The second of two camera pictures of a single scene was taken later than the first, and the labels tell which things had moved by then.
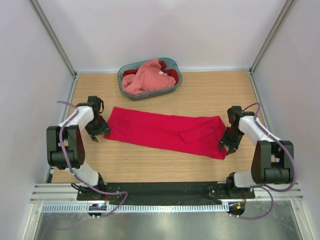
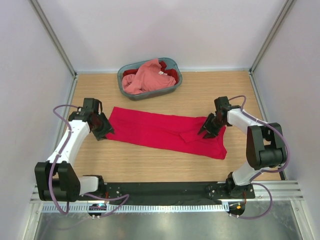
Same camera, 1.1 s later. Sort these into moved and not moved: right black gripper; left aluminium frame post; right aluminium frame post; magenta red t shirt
Moved: right black gripper
Not moved: magenta red t shirt; left aluminium frame post; right aluminium frame post
